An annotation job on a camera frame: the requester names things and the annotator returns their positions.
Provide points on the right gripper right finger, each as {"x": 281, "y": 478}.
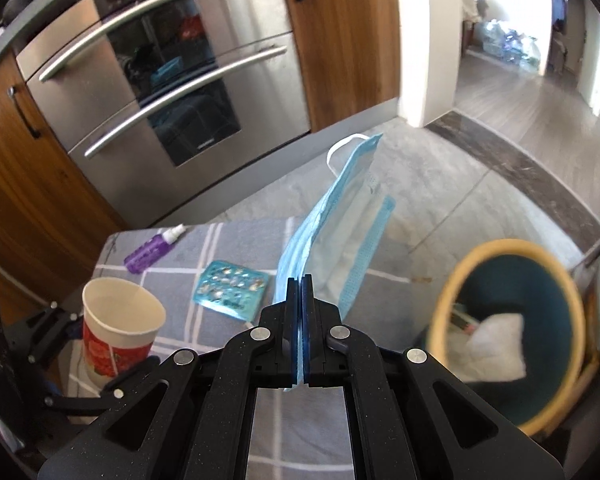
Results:
{"x": 305, "y": 326}

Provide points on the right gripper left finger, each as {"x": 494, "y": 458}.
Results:
{"x": 291, "y": 328}

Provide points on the light blue face mask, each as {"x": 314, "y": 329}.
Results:
{"x": 337, "y": 240}

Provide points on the red floral paper cup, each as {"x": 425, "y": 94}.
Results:
{"x": 121, "y": 320}

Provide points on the white tissue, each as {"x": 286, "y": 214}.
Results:
{"x": 492, "y": 353}

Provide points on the white medicine box cartoon boy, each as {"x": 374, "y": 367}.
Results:
{"x": 462, "y": 320}

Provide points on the teal trash bin yellow rim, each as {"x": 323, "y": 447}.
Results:
{"x": 517, "y": 276}

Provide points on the blue pill blister pack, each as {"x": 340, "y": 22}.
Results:
{"x": 232, "y": 290}

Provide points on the purple spray bottle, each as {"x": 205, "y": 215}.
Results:
{"x": 157, "y": 247}

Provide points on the left wooden cabinet door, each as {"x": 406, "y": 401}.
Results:
{"x": 53, "y": 223}

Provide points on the wooden cabinet door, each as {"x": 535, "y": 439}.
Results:
{"x": 53, "y": 223}
{"x": 349, "y": 53}

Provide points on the stainless steel oven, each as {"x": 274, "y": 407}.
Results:
{"x": 157, "y": 100}

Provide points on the right wooden cabinet door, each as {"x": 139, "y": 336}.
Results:
{"x": 349, "y": 53}

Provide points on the water bottles in hallway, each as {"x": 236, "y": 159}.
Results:
{"x": 509, "y": 46}

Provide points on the metal chair leg rail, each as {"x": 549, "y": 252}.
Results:
{"x": 588, "y": 259}

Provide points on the left black cabinet handle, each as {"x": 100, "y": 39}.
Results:
{"x": 13, "y": 93}

